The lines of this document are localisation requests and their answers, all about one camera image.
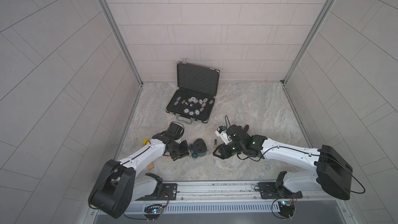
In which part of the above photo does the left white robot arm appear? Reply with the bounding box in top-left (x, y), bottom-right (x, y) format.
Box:
top-left (88, 121), bottom-right (189, 220)

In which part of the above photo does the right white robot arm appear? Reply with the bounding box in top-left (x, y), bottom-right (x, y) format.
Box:
top-left (213, 125), bottom-right (355, 200)

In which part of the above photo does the circuit board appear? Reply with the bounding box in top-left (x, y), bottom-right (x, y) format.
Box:
top-left (144, 204), bottom-right (165, 215)
top-left (278, 201), bottom-right (296, 219)

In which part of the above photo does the left circuit board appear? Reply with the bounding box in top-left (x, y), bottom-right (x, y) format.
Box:
top-left (144, 204), bottom-right (165, 215)

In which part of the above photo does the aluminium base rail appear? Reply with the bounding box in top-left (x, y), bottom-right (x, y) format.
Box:
top-left (86, 178), bottom-right (346, 206)

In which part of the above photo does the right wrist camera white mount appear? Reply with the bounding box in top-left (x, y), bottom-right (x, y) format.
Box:
top-left (215, 126), bottom-right (231, 145)

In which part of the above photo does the wooden block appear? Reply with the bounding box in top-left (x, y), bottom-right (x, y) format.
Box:
top-left (147, 162), bottom-right (154, 170)

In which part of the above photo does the right circuit board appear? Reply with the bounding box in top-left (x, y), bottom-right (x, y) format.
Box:
top-left (278, 201), bottom-right (296, 219)

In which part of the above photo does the open black poker chip case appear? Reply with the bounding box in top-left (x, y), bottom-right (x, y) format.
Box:
top-left (166, 62), bottom-right (220, 123)

